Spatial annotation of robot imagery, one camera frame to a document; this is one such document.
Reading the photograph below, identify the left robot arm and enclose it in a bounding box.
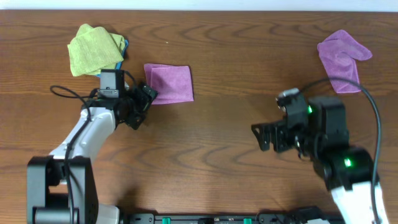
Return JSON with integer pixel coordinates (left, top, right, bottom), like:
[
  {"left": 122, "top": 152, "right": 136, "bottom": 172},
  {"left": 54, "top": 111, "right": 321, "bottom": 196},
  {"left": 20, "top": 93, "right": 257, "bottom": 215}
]
[{"left": 27, "top": 83, "right": 158, "bottom": 223}]

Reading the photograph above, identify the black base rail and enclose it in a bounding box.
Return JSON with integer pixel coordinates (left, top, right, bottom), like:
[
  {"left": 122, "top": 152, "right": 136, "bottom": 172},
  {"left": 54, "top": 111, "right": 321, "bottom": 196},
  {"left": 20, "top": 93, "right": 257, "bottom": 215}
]
[{"left": 119, "top": 207, "right": 345, "bottom": 224}]

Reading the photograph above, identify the green folded cloth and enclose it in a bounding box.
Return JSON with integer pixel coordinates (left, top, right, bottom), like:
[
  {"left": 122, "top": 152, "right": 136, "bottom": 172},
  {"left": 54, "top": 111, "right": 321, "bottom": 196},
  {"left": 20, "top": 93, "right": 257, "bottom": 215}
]
[{"left": 67, "top": 24, "right": 124, "bottom": 77}]

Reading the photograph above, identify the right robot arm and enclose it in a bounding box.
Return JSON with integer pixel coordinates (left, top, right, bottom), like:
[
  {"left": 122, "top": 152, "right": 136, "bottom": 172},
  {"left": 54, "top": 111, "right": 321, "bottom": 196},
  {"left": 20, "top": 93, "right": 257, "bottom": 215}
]
[{"left": 251, "top": 95, "right": 389, "bottom": 223}]

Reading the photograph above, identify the purple cloth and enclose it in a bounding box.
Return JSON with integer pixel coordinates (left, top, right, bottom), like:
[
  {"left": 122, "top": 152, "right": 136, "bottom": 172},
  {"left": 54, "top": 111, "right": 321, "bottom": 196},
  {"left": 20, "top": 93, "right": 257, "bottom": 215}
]
[
  {"left": 144, "top": 63, "right": 194, "bottom": 105},
  {"left": 317, "top": 30, "right": 373, "bottom": 83}
]

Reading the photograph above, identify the blue folded cloth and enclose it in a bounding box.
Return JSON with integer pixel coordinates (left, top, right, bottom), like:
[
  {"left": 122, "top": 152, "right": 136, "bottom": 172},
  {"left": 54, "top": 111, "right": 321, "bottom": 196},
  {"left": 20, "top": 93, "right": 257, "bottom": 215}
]
[{"left": 94, "top": 38, "right": 129, "bottom": 77}]

